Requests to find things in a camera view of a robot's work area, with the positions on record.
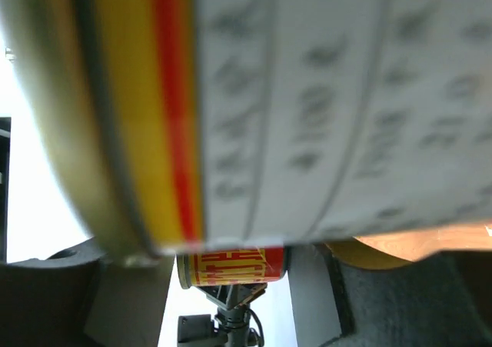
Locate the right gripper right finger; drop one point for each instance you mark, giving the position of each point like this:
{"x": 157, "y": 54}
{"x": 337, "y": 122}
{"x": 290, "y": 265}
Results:
{"x": 443, "y": 300}

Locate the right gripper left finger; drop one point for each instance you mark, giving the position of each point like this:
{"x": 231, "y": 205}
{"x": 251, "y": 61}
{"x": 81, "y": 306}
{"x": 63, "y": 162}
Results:
{"x": 78, "y": 297}

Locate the red yellow fish tin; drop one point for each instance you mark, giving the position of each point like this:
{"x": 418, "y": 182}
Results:
{"x": 179, "y": 125}

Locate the yellow cabinet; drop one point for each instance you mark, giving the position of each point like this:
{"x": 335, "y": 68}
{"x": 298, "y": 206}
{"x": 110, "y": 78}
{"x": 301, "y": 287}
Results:
{"x": 358, "y": 255}

